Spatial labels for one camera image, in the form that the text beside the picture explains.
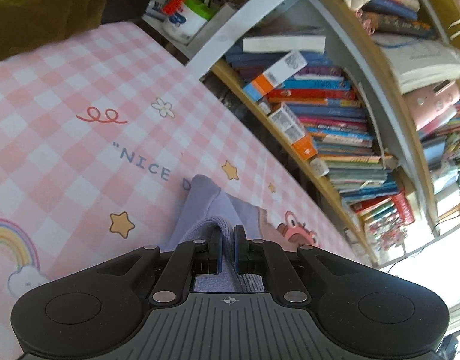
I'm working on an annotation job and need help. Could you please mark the purple and pink sweater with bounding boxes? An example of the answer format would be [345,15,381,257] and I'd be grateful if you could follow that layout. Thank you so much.
[166,173,287,294]

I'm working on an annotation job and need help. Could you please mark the red thick books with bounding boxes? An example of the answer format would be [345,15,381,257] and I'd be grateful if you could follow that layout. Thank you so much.
[350,191,415,232]

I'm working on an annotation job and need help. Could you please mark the pink checkered table mat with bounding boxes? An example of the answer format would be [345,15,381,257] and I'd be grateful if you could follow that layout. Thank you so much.
[0,23,355,359]

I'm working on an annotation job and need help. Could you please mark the brown corduroy cloth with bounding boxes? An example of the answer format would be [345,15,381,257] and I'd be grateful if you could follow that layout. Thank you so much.
[0,0,106,61]

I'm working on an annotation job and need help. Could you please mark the white shelf frame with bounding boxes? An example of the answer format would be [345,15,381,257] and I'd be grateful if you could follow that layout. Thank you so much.
[172,0,438,266]

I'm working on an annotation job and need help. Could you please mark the white tub green lid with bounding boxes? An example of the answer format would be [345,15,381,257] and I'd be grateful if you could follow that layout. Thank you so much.
[163,0,215,45]

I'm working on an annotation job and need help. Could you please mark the orange white medicine box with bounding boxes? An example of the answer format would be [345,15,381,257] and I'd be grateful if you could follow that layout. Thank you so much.
[268,102,318,161]

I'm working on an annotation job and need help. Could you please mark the row of leaning books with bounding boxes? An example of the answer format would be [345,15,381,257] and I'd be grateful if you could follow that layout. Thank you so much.
[223,28,399,205]

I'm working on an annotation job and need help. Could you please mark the white charger block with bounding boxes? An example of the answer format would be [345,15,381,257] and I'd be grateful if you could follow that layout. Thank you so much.
[309,158,329,177]

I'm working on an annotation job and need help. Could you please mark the tall white orange box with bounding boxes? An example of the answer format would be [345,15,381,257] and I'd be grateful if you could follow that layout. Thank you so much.
[243,50,307,102]

